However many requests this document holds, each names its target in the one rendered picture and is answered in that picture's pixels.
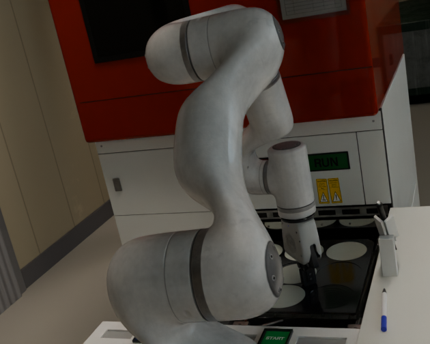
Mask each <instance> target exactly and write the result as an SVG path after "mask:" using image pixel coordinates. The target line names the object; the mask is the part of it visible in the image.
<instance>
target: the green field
mask: <svg viewBox="0 0 430 344"><path fill-rule="evenodd" d="M308 159H309V166H310V171H312V170H323V169H343V168H348V162H347V153H344V154H326V155H316V156H308Z"/></svg>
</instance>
